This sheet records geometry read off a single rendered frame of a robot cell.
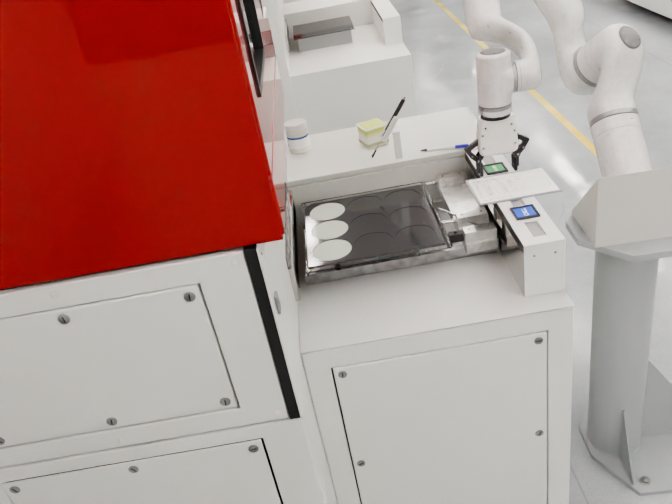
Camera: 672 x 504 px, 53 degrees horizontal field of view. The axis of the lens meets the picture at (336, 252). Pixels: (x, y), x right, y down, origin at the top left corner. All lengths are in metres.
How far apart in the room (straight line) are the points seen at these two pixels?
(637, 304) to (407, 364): 0.70
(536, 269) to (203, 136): 0.84
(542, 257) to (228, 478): 0.84
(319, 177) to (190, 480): 0.93
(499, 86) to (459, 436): 0.87
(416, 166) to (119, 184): 1.08
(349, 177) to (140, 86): 1.04
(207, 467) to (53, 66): 0.85
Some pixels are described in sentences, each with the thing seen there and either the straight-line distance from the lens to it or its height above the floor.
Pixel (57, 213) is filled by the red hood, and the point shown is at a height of 1.35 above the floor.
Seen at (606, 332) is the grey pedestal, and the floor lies 0.50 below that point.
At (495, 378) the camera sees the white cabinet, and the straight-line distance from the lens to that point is 1.66.
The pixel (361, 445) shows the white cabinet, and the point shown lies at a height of 0.50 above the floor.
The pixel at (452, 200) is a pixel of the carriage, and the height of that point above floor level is 0.88.
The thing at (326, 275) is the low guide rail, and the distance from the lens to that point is 1.73.
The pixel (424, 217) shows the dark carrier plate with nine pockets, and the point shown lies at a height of 0.90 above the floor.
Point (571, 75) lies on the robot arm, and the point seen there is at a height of 1.14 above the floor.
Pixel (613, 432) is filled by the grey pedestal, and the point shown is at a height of 0.12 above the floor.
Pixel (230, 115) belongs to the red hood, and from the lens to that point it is 1.05.
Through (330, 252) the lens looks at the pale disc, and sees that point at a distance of 1.71.
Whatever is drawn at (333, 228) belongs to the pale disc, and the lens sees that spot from 1.81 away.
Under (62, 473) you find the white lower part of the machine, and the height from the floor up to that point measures 0.78.
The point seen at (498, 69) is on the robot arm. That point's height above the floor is 1.25.
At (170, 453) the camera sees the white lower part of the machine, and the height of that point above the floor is 0.78.
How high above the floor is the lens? 1.77
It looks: 31 degrees down
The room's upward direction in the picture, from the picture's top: 11 degrees counter-clockwise
